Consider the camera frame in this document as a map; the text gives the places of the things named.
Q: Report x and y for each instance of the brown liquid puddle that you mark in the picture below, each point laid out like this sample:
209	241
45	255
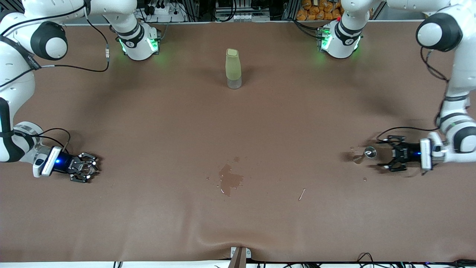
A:
228	179

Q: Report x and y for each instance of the steel double jigger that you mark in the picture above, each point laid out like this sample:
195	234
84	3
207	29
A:
370	152

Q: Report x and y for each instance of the green bottle with clear base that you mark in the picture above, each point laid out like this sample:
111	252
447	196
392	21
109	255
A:
233	69

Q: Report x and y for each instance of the small pale stick scrap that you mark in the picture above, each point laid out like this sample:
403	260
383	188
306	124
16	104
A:
302	194

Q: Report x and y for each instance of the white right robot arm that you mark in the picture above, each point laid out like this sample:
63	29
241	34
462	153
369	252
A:
11	56

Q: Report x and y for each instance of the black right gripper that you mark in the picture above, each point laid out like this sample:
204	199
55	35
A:
66	163

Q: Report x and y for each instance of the brown table cover mat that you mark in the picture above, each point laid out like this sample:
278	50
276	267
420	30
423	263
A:
148	223

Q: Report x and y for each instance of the small clear glass cup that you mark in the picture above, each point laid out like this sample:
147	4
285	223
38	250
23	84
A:
87	169

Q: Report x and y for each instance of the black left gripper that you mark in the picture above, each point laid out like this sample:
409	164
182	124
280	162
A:
408	153

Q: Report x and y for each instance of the orange packets pile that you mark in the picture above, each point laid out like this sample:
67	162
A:
316	11

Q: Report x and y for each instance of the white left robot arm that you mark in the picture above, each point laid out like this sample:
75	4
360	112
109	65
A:
465	74

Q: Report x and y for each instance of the grey metal bracket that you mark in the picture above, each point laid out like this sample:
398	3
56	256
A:
240	258

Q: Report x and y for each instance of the white power strip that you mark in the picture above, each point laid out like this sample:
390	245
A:
165	13

